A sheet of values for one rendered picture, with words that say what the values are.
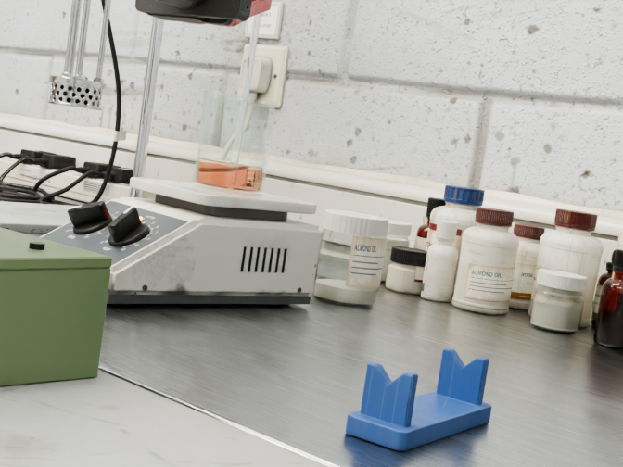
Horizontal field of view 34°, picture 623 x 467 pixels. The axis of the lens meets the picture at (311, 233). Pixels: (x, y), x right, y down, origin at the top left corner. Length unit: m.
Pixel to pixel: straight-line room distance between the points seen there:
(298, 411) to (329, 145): 0.85
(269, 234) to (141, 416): 0.35
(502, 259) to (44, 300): 0.56
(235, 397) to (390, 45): 0.83
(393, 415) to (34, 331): 0.18
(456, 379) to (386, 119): 0.76
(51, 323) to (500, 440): 0.24
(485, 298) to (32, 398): 0.57
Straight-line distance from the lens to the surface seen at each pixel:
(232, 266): 0.79
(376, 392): 0.50
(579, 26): 1.17
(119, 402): 0.51
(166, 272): 0.76
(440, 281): 1.01
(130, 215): 0.77
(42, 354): 0.52
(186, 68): 1.57
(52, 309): 0.52
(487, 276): 0.97
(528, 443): 0.55
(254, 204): 0.80
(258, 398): 0.54
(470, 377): 0.56
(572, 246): 0.98
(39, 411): 0.48
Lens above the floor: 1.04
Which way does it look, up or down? 5 degrees down
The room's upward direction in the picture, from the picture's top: 8 degrees clockwise
